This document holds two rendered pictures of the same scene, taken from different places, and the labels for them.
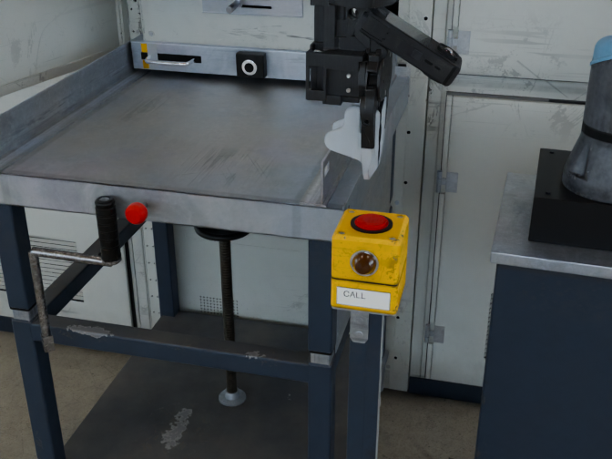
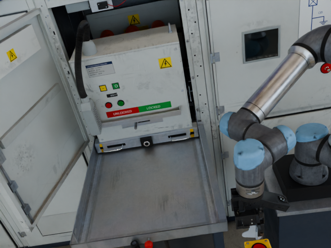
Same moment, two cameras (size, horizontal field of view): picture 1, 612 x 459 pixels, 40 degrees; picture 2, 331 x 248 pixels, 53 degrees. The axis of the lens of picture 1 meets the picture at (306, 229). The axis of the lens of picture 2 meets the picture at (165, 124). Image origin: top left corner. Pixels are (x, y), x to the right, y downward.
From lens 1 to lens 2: 0.64 m
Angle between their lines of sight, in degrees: 11
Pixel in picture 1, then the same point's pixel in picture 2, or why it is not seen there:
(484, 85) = not seen: hidden behind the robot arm
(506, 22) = (237, 99)
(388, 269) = not seen: outside the picture
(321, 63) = (241, 219)
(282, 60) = (158, 137)
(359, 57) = (256, 215)
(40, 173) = (102, 237)
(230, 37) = (135, 133)
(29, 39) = (57, 161)
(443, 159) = (221, 148)
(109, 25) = (80, 136)
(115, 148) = (121, 210)
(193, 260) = not seen: hidden behind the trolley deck
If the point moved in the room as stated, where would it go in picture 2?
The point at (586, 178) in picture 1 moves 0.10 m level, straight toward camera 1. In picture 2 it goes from (303, 178) to (310, 196)
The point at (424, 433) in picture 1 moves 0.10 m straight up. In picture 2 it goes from (236, 238) to (235, 229)
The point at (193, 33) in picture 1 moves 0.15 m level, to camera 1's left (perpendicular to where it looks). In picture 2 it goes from (119, 135) to (91, 144)
